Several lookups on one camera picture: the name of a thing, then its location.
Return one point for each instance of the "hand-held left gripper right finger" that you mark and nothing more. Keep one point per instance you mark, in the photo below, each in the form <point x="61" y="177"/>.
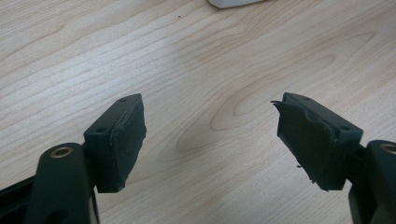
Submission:
<point x="317" y="140"/>

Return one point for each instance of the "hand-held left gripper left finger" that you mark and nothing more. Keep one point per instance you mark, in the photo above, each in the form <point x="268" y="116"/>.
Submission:
<point x="118" y="146"/>

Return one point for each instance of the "white object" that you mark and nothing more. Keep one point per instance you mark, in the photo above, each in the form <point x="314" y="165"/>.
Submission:
<point x="232" y="2"/>

